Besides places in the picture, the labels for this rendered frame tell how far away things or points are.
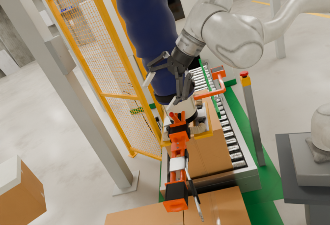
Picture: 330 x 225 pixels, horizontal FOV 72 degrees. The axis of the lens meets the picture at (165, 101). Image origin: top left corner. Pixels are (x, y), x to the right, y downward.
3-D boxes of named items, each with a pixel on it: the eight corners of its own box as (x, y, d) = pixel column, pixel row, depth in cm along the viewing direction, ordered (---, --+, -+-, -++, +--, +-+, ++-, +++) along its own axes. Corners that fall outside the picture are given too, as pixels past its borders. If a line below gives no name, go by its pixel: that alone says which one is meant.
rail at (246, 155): (207, 70, 368) (204, 59, 359) (210, 69, 367) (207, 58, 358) (253, 186, 166) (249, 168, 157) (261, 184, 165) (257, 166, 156)
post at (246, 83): (257, 162, 233) (239, 76, 188) (263, 160, 232) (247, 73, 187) (259, 166, 227) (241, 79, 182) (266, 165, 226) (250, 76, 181)
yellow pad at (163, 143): (165, 113, 154) (163, 107, 152) (179, 110, 152) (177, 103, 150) (161, 147, 125) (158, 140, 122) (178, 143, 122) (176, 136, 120)
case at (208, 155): (177, 135, 224) (164, 101, 206) (217, 124, 218) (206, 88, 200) (181, 183, 171) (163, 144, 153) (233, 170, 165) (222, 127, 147)
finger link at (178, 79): (179, 66, 81) (182, 66, 80) (181, 97, 82) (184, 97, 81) (173, 66, 78) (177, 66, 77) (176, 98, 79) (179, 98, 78)
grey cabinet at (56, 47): (72, 67, 212) (54, 36, 198) (77, 65, 211) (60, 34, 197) (63, 75, 194) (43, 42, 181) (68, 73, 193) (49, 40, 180)
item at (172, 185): (168, 191, 84) (164, 182, 82) (188, 188, 82) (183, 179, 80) (167, 212, 77) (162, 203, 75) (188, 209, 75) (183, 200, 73)
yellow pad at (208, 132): (192, 106, 150) (190, 100, 148) (207, 102, 148) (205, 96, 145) (195, 140, 120) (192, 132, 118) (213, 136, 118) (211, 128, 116)
